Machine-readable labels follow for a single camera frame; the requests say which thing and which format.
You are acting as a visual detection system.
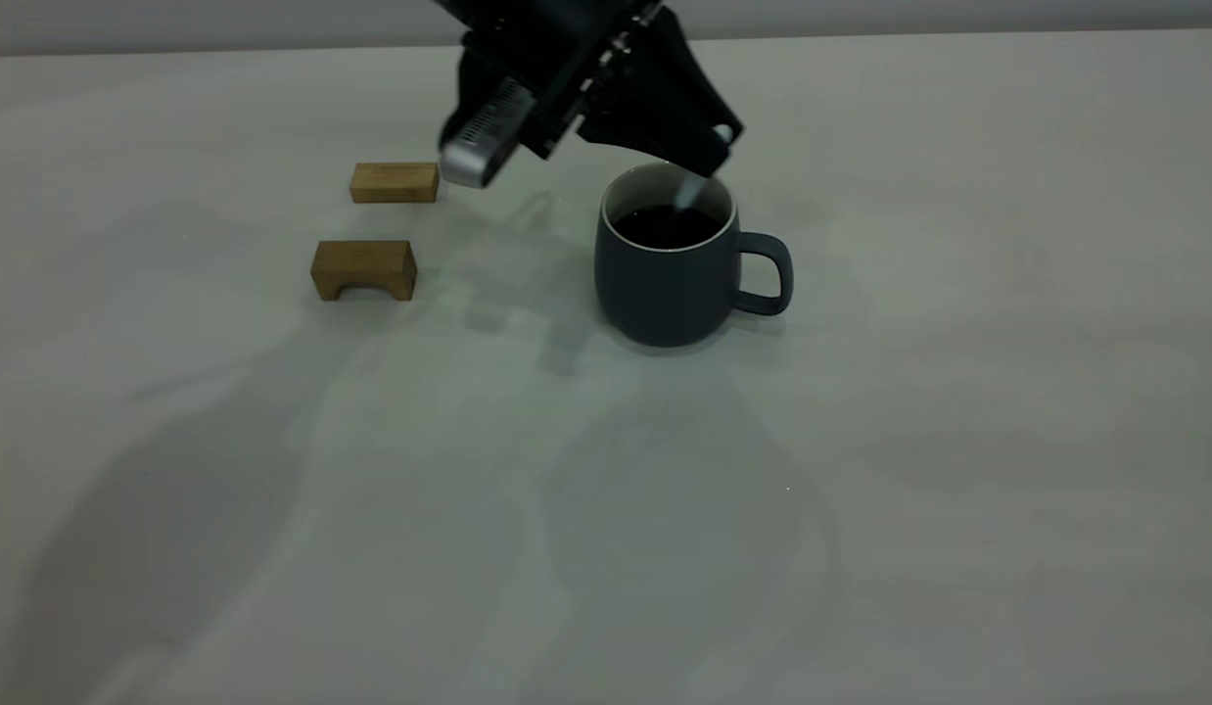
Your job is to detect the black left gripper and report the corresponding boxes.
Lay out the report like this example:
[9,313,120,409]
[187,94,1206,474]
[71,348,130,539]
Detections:
[457,0,747,181]

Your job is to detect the spoon with white handle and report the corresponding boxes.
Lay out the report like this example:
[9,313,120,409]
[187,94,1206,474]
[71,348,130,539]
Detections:
[671,123,736,213]

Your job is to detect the dark grey ceramic mug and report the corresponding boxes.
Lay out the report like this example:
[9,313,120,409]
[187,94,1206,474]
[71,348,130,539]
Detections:
[594,163,795,349]

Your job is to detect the dark coffee liquid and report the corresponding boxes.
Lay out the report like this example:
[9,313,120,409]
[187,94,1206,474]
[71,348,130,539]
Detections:
[614,203,724,250]

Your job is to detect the flat wooden block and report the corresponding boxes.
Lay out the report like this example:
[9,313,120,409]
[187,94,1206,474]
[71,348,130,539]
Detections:
[350,162,441,205]

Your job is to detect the notched wooden block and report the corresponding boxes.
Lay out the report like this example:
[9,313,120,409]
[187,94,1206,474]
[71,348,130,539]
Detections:
[310,239,418,303]

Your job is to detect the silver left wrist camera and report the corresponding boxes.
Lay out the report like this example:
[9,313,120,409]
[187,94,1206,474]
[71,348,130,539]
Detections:
[438,44,544,190]

